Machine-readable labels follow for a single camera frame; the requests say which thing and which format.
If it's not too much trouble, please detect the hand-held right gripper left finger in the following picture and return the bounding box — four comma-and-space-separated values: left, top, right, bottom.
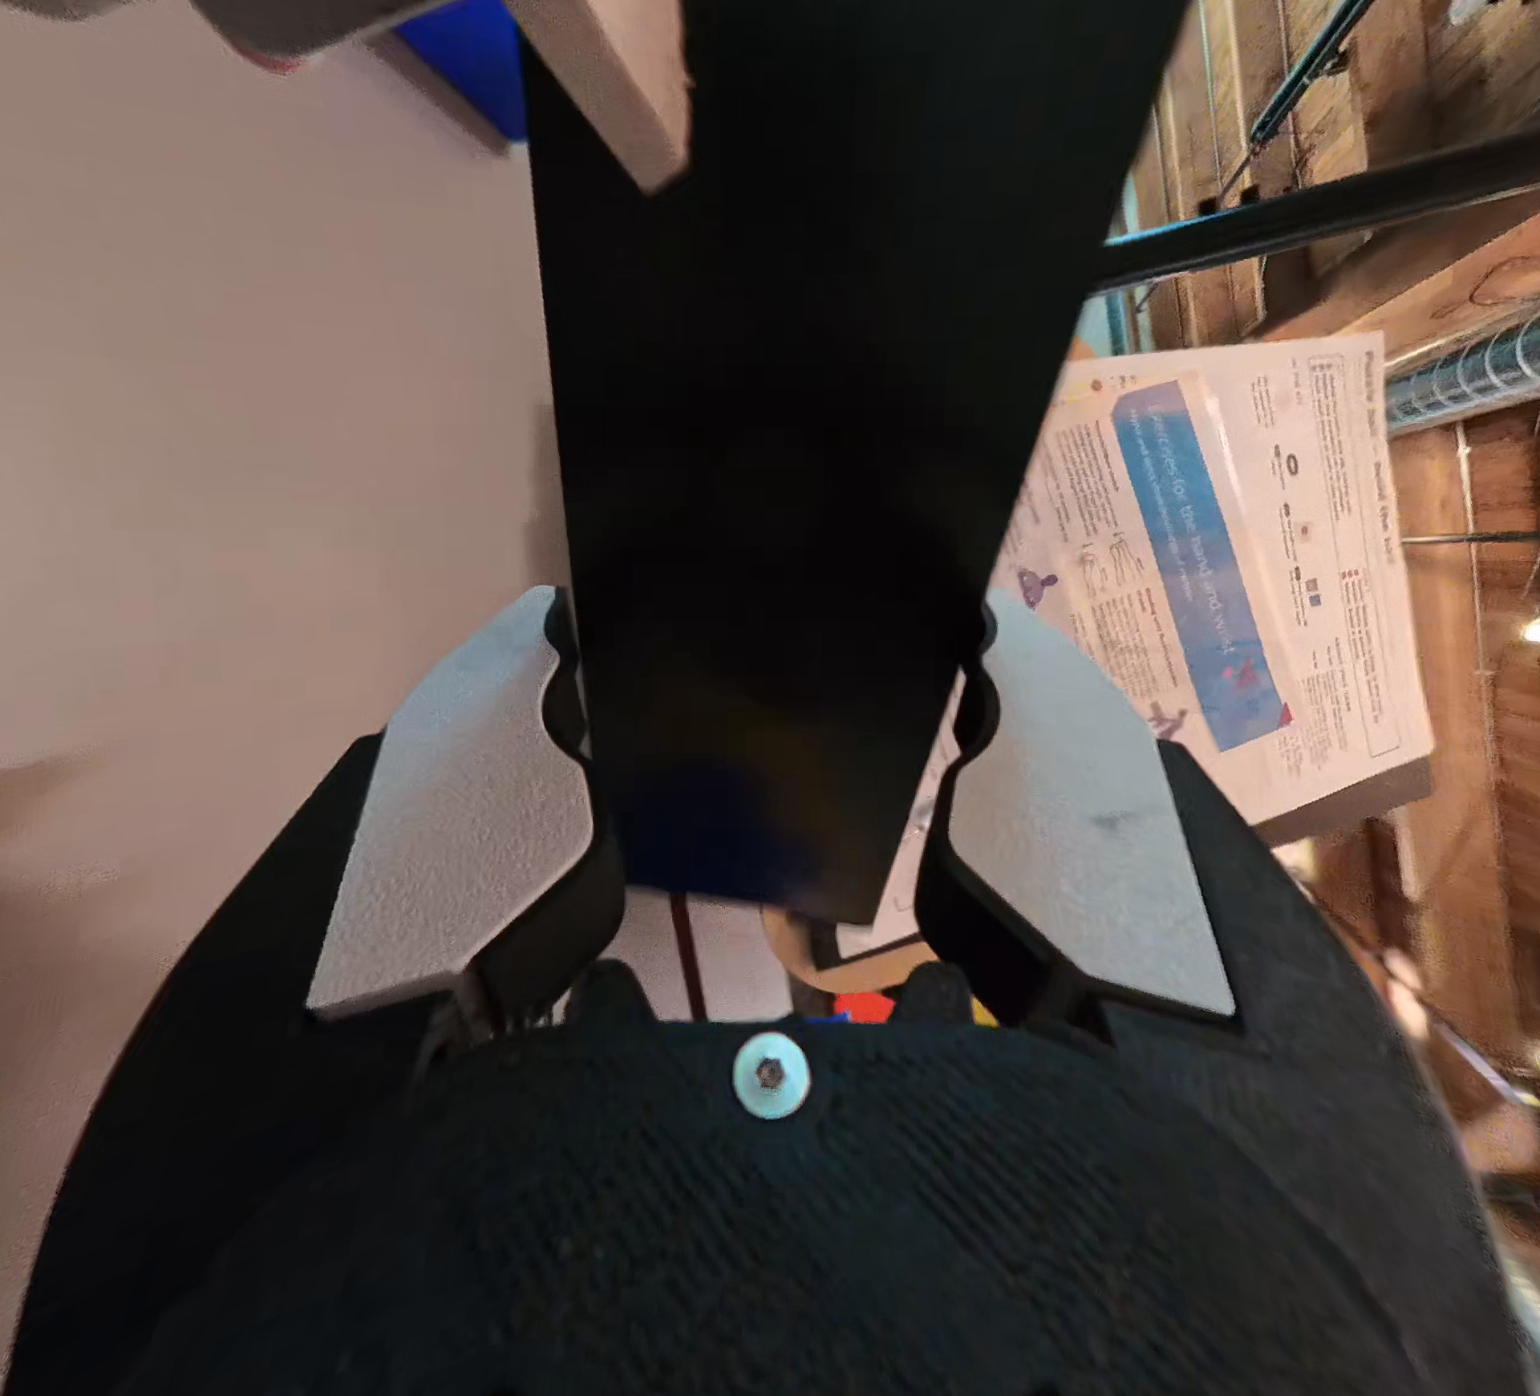
302, 585, 632, 1025

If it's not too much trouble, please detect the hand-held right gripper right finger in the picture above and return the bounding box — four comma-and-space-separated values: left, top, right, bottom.
913, 590, 1242, 1029

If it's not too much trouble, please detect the blue plastic bin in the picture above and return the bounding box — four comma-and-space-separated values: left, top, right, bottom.
394, 0, 532, 147

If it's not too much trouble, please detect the thin black plate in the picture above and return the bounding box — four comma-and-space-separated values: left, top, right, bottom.
519, 0, 1242, 926

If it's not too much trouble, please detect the grey desk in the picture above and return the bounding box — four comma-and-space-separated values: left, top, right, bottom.
0, 0, 770, 1025

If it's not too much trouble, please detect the wooden document stand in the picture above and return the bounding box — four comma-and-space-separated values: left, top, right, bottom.
756, 328, 1437, 994

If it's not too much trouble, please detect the exercise sheet with blue banner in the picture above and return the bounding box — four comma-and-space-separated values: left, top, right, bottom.
1011, 380, 1304, 809

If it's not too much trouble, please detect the white instruction sheet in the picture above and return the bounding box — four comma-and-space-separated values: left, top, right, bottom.
998, 328, 1437, 841

